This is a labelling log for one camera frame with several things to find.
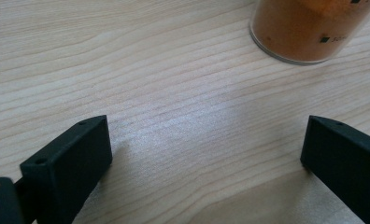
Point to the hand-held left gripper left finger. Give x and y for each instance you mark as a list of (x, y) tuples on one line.
[(66, 165)]

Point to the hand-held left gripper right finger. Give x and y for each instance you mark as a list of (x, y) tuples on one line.
[(348, 161)]

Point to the glass jar of orange powder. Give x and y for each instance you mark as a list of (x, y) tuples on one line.
[(301, 28)]

